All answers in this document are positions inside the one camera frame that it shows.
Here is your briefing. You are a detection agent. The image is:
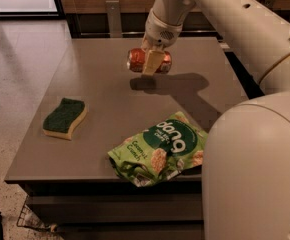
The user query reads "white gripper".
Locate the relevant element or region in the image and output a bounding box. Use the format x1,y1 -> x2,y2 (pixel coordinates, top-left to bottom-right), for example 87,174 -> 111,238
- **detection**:
141,9 -> 184,76

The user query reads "red coke can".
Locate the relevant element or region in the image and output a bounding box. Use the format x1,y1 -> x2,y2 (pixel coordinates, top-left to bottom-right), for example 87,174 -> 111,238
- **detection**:
127,48 -> 172,74

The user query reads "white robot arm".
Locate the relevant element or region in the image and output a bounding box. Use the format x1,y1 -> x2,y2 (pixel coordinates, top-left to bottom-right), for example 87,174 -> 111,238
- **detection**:
142,0 -> 290,240

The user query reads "green rice chips bag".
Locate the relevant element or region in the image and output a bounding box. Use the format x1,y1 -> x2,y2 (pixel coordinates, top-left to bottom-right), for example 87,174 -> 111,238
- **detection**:
108,112 -> 208,187

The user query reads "green yellow sponge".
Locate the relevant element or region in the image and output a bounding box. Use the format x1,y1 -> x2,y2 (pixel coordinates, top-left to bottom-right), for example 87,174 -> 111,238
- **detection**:
43,98 -> 87,140

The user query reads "grey drawer cabinet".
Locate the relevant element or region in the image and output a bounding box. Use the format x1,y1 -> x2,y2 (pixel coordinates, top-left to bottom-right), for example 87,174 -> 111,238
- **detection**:
5,38 -> 247,240

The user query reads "left metal bracket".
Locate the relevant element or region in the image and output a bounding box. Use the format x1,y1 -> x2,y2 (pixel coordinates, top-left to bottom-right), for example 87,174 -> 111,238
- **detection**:
105,0 -> 123,38

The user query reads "metal bracket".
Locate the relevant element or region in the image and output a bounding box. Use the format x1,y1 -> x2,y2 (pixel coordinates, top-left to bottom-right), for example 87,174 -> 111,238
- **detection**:
260,0 -> 276,9
105,0 -> 123,38

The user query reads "right metal bracket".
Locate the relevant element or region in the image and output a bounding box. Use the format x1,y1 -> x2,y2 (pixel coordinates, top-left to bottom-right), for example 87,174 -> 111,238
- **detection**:
260,0 -> 276,9

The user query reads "wire basket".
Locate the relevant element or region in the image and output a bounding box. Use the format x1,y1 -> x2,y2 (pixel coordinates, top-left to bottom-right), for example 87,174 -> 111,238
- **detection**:
17,203 -> 57,232

